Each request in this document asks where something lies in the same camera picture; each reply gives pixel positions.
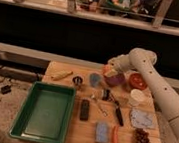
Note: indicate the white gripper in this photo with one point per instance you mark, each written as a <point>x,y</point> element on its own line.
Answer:
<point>119,63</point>

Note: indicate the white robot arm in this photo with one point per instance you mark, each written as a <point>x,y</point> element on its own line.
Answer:
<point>143,60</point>

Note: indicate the purple bowl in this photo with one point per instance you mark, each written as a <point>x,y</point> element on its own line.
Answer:
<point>115,80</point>

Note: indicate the blue cup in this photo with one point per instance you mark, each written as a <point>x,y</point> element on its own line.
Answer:
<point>94,79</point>

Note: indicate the small black clip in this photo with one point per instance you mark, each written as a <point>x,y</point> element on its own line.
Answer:
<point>106,94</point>

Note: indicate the metal spoon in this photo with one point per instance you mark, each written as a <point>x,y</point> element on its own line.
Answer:
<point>98,105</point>

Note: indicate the small metal cup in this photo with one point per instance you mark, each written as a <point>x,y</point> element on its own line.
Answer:
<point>77,81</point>

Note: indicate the black remote control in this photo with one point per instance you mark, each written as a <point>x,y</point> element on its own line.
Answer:
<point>85,106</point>

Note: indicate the blue grey cloth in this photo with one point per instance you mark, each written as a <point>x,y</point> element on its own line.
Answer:
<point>141,119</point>

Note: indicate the blue sponge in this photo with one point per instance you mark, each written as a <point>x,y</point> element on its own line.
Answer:
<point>101,132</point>

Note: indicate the orange carrot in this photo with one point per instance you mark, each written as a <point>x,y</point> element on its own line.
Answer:
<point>115,135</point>

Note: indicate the green plastic tray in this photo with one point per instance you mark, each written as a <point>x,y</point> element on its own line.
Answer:
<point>44,117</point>

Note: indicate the black power adapter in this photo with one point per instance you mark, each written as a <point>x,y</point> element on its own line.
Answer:
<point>5,89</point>

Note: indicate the black handled knife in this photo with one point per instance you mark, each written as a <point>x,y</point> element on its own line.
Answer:
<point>118,110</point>

